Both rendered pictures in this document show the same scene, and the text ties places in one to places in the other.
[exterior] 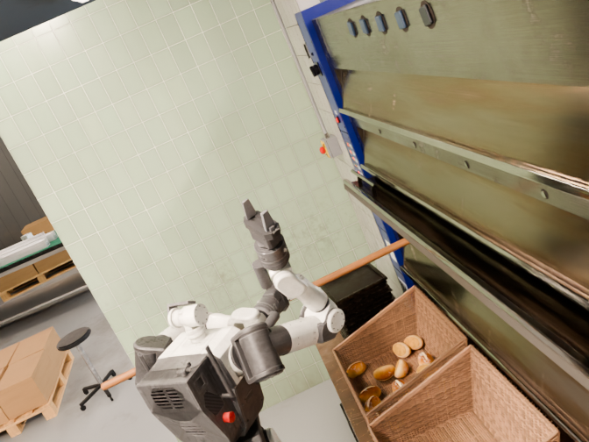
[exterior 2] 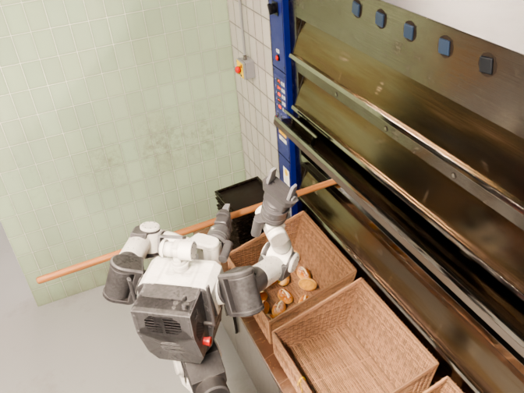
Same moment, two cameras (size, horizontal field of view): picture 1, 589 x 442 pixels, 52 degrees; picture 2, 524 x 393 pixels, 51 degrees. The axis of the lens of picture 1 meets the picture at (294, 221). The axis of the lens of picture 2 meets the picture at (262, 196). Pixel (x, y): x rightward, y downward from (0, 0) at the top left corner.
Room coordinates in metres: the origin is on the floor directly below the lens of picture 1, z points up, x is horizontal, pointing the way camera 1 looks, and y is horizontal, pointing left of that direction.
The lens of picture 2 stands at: (0.29, 0.57, 2.63)
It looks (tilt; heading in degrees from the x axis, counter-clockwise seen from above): 35 degrees down; 342
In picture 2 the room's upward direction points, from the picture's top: 5 degrees counter-clockwise
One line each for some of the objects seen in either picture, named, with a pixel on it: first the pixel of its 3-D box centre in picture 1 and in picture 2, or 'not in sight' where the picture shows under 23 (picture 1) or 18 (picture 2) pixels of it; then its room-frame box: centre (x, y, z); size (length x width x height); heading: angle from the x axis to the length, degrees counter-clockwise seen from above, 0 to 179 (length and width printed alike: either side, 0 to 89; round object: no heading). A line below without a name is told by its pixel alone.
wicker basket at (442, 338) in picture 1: (398, 358); (288, 272); (2.22, -0.17, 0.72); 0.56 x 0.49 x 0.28; 3
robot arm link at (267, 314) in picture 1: (261, 324); (216, 250); (1.90, 0.25, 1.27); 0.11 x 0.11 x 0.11; 57
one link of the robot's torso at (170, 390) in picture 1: (207, 385); (182, 308); (1.65, 0.45, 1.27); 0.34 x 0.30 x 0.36; 57
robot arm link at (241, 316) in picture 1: (245, 323); (203, 247); (1.91, 0.29, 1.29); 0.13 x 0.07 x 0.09; 46
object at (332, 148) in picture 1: (330, 146); (245, 68); (3.15, -0.34, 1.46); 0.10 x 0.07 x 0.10; 3
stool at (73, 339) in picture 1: (90, 363); not in sight; (4.62, 2.00, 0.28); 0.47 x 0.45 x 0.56; 79
